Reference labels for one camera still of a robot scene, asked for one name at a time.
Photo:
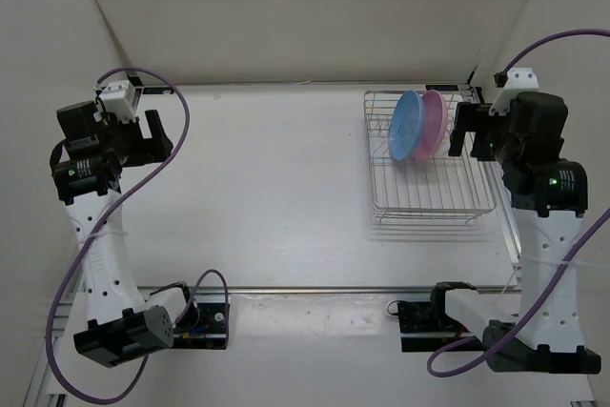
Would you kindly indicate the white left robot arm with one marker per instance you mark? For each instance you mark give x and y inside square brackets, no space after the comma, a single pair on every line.
[102,138]

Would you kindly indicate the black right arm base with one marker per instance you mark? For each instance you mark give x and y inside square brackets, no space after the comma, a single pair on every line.
[425,327]

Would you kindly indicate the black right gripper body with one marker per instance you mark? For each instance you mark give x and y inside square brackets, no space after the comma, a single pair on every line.
[476,117]

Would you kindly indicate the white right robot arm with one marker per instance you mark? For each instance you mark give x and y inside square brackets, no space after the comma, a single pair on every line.
[549,197]

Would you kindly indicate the black XDOF label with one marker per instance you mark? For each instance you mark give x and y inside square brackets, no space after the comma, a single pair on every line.
[157,91]

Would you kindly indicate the blue plastic plate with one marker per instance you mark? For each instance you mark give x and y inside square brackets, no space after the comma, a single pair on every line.
[406,125]

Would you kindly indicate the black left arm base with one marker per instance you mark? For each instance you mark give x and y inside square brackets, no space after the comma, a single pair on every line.
[205,325]

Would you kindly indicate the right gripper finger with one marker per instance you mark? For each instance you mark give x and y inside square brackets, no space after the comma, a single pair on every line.
[456,138]
[479,148]

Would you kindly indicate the pink plastic plate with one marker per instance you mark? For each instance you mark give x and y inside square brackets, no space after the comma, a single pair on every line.
[434,126]

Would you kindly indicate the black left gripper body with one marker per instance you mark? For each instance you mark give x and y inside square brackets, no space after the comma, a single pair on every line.
[132,149]

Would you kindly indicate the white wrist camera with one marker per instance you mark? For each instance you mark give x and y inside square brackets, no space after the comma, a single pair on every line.
[121,98]
[509,84]

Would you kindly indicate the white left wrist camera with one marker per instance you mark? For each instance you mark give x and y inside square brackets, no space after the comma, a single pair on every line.
[121,98]

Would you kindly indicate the metal wire dish rack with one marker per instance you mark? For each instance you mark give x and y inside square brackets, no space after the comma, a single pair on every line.
[436,190]

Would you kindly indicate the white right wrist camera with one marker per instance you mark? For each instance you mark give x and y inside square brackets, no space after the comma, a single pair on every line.
[509,84]

